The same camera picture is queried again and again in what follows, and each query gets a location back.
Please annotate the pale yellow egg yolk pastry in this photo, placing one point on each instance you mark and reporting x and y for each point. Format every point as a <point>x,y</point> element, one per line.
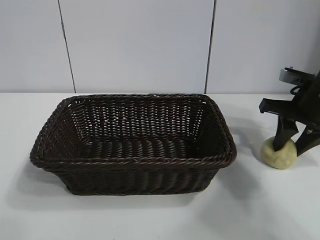
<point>275,160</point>

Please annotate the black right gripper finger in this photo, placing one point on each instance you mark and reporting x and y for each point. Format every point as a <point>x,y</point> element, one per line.
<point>283,135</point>
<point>308,143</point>

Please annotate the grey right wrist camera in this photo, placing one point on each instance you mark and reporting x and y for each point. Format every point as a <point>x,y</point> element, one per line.
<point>290,76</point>

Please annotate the dark brown wicker basket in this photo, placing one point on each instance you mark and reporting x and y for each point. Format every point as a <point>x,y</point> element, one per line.
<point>137,155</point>

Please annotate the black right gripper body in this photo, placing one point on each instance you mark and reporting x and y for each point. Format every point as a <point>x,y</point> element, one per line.
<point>307,107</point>

